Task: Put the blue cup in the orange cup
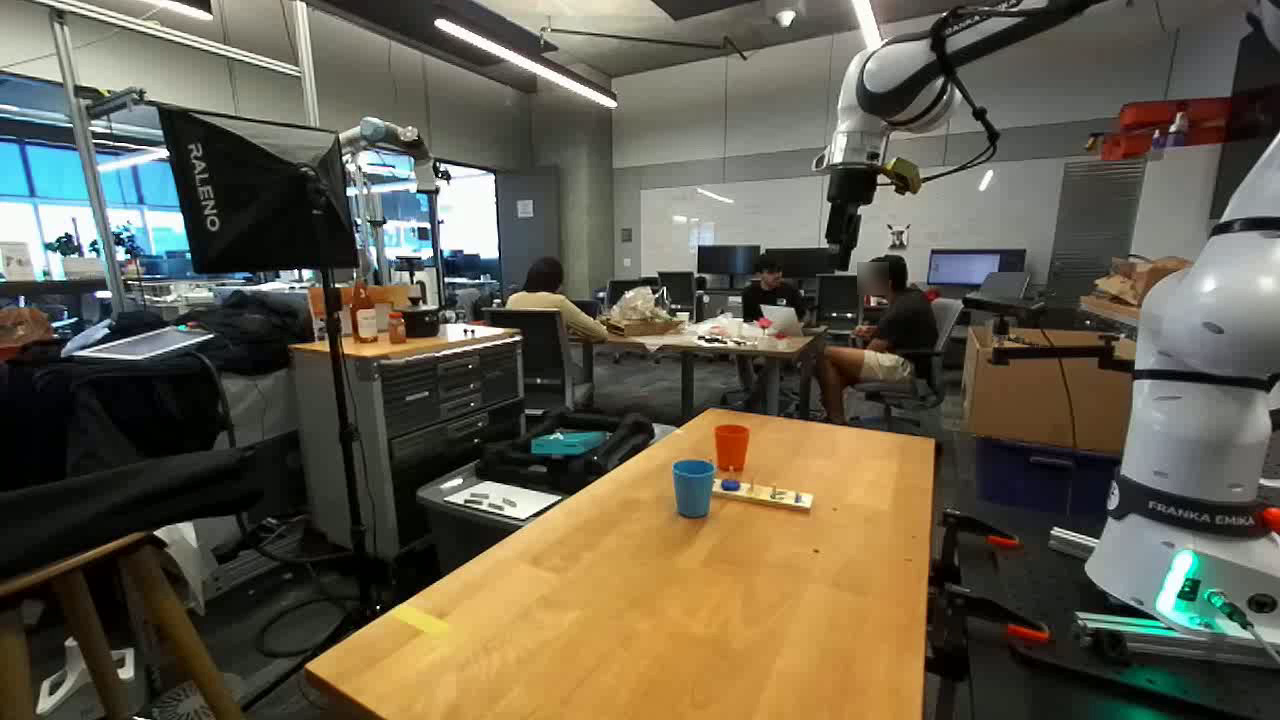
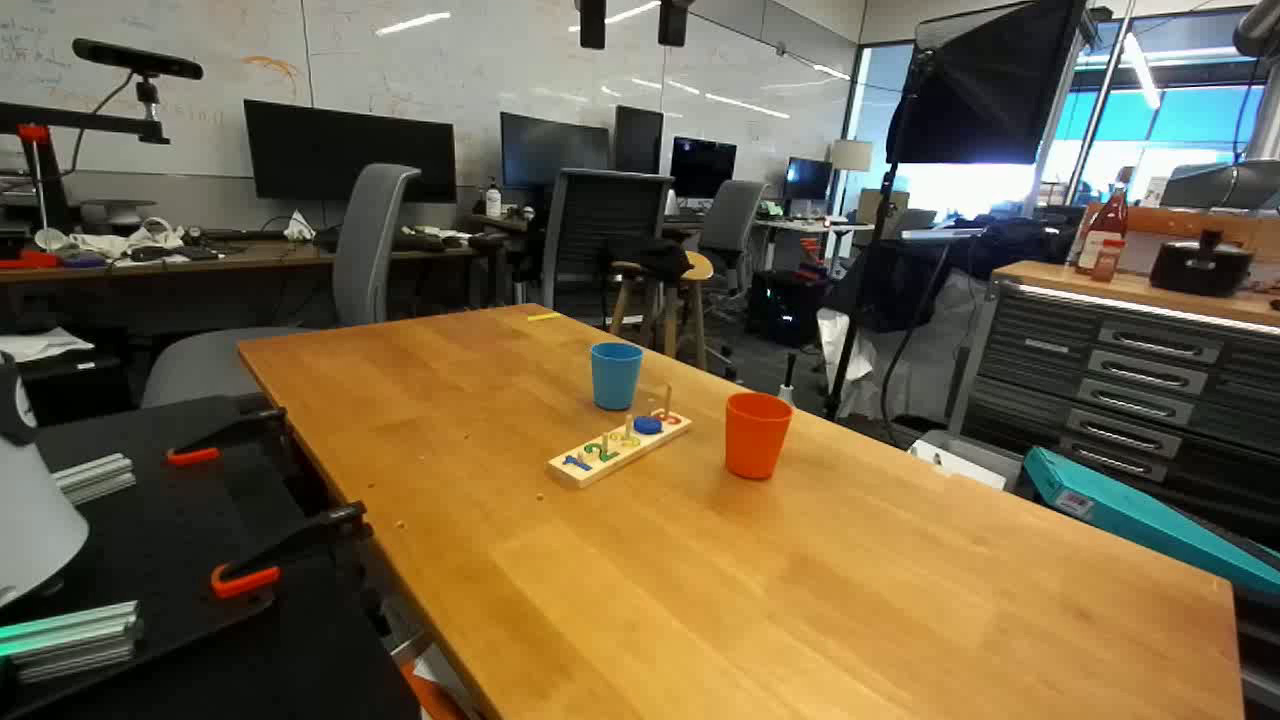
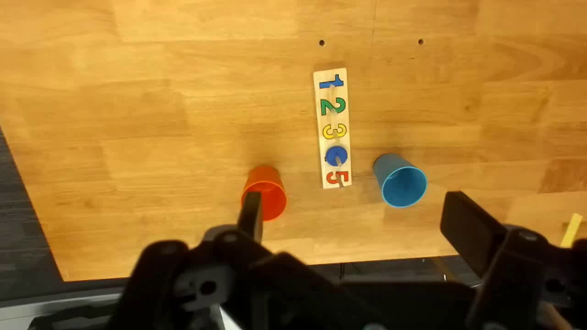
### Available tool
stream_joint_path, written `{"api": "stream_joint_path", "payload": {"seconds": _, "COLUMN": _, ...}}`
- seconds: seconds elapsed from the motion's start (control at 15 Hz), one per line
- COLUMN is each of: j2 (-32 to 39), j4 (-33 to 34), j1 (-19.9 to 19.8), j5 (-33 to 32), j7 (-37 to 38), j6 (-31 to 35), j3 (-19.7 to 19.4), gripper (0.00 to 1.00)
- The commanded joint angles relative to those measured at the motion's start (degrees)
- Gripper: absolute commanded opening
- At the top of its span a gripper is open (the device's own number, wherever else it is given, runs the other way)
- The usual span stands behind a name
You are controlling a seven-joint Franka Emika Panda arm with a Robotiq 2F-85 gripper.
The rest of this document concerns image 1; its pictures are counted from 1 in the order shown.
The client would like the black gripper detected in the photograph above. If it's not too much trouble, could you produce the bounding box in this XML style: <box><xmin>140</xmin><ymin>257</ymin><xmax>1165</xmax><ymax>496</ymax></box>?
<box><xmin>825</xmin><ymin>166</ymin><xmax>876</xmax><ymax>259</ymax></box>

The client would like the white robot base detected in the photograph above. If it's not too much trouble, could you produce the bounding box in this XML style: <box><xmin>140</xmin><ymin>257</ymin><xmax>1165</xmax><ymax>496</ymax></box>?
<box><xmin>1085</xmin><ymin>140</ymin><xmax>1280</xmax><ymax>644</ymax></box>

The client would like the black softbox studio light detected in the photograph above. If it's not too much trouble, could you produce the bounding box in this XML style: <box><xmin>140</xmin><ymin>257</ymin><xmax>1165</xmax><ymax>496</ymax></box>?
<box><xmin>154</xmin><ymin>105</ymin><xmax>355</xmax><ymax>272</ymax></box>

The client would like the person in black centre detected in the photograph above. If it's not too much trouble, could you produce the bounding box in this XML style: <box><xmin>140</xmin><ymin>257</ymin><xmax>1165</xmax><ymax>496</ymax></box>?
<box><xmin>743</xmin><ymin>257</ymin><xmax>803</xmax><ymax>319</ymax></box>

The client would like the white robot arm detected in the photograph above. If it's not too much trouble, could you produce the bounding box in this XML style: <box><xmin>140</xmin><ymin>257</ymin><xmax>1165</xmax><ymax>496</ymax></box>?
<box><xmin>813</xmin><ymin>0</ymin><xmax>1100</xmax><ymax>265</ymax></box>

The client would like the orange plastic cup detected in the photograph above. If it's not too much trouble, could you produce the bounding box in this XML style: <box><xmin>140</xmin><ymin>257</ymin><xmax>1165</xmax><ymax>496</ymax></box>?
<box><xmin>716</xmin><ymin>423</ymin><xmax>753</xmax><ymax>476</ymax></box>

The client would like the wooden office table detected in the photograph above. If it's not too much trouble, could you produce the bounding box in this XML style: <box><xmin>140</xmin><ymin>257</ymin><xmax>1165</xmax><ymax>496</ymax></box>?
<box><xmin>607</xmin><ymin>331</ymin><xmax>813</xmax><ymax>418</ymax></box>

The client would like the grey drawer tool cabinet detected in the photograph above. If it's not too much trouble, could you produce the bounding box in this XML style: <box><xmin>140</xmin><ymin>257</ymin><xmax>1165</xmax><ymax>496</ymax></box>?
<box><xmin>291</xmin><ymin>324</ymin><xmax>523</xmax><ymax>560</ymax></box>

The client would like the wooden stool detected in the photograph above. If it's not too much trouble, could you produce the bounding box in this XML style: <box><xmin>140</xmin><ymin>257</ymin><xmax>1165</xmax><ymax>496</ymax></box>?
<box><xmin>0</xmin><ymin>533</ymin><xmax>243</xmax><ymax>720</ymax></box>

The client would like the cardboard box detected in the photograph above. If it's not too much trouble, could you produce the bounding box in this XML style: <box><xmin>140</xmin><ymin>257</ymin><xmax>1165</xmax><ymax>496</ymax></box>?
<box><xmin>961</xmin><ymin>330</ymin><xmax>1130</xmax><ymax>455</ymax></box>

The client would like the white number puzzle board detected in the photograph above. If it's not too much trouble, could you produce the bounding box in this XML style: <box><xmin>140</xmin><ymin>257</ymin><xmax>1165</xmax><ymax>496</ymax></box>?
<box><xmin>713</xmin><ymin>476</ymin><xmax>814</xmax><ymax>514</ymax></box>

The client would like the black orange clamp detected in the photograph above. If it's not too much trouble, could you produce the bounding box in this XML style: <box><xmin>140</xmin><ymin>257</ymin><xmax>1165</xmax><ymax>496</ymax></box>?
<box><xmin>930</xmin><ymin>508</ymin><xmax>1056</xmax><ymax>686</ymax></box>

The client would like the blue storage crate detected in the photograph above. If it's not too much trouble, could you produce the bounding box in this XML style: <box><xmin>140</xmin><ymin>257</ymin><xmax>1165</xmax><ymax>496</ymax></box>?
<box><xmin>974</xmin><ymin>439</ymin><xmax>1115</xmax><ymax>524</ymax></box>

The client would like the person in black shirt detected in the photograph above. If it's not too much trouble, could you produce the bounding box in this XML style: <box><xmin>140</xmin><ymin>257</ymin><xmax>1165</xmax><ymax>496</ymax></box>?
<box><xmin>814</xmin><ymin>257</ymin><xmax>934</xmax><ymax>422</ymax></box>

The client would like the black open bag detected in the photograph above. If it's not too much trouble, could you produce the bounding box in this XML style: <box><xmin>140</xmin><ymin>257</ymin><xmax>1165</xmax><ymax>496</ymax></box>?
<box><xmin>475</xmin><ymin>413</ymin><xmax>656</xmax><ymax>496</ymax></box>

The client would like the blue plastic cup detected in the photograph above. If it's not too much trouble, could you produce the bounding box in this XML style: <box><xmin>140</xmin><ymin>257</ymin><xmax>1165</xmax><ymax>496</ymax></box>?
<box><xmin>671</xmin><ymin>461</ymin><xmax>716</xmax><ymax>521</ymax></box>

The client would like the person in beige shirt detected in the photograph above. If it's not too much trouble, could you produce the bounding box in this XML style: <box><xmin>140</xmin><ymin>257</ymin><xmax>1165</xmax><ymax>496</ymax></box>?
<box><xmin>505</xmin><ymin>257</ymin><xmax>607</xmax><ymax>344</ymax></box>

